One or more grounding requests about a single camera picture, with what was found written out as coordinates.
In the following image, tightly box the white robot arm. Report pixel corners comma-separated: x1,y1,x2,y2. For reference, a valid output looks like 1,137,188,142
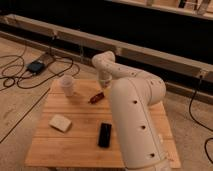
92,51,171,171

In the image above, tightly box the white paper cup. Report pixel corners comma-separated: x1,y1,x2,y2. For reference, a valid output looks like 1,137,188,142
59,75,74,97

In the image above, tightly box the wooden table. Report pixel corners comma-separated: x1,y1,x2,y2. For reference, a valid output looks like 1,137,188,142
25,80,181,169

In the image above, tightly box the black rectangular phone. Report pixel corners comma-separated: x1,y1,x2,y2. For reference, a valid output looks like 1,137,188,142
98,123,112,148

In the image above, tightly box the white sponge block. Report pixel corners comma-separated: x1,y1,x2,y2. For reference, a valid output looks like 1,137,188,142
49,115,72,132

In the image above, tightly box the black power adapter box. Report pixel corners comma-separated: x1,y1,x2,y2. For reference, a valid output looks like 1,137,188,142
27,61,45,74

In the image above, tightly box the black floor cable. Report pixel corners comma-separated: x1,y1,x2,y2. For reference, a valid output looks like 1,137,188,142
0,39,81,144

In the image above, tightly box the black cable at right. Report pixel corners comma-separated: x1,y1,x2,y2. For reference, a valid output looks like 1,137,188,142
188,75,213,166

